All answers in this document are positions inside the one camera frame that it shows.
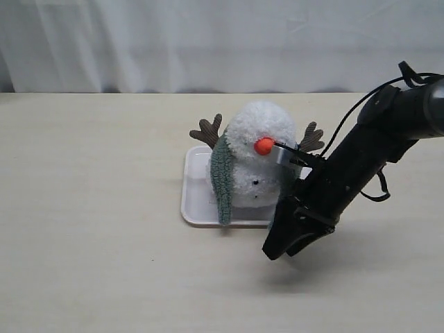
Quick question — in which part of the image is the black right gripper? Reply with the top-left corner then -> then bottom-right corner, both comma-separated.
262,135 -> 385,260

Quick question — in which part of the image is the green fuzzy scarf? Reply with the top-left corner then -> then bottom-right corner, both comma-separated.
210,133 -> 299,226

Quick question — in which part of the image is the white rectangular plastic tray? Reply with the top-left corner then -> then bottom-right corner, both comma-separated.
180,146 -> 309,228

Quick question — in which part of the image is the white plush snowman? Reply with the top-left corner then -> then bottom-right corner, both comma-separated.
189,99 -> 325,210

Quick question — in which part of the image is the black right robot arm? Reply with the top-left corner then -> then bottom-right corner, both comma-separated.
262,76 -> 443,260

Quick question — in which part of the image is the white backdrop curtain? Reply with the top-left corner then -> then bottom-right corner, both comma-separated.
1,1 -> 443,93

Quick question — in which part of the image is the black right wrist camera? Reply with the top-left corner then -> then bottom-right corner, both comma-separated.
270,142 -> 325,169

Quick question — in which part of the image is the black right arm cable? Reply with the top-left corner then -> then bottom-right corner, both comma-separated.
318,60 -> 444,203

